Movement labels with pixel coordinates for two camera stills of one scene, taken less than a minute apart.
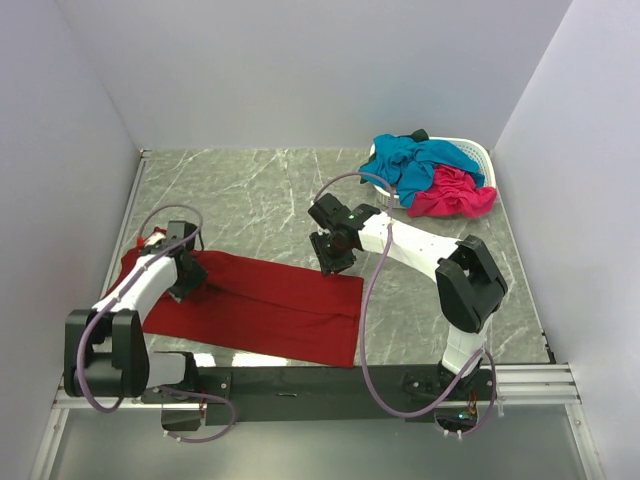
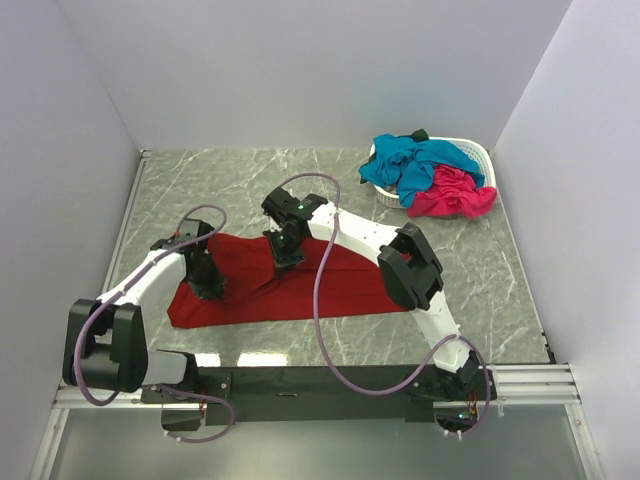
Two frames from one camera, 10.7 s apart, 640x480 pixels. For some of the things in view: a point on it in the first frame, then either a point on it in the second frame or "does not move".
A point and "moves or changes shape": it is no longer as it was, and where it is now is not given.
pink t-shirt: x=455 y=194 does not move
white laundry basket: x=478 y=153 does not move
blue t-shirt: x=406 y=162 does not move
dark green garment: x=420 y=135 does not move
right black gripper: x=327 y=263 to x=278 y=257
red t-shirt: x=262 y=306 moves or changes shape
